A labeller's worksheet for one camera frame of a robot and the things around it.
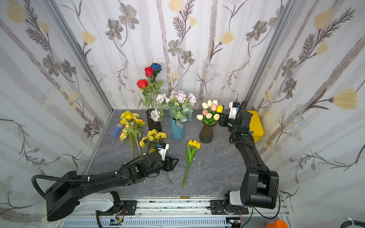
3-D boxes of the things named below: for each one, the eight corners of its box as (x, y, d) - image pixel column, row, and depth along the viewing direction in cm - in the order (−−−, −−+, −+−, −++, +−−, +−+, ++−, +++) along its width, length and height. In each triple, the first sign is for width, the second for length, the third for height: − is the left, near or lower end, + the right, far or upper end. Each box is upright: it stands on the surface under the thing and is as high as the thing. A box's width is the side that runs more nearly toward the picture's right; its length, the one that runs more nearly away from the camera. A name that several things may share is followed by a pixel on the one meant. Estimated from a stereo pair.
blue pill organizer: (111, 137, 105) (109, 135, 103) (118, 125, 113) (116, 123, 111) (116, 137, 105) (114, 135, 103) (122, 125, 112) (121, 123, 110)
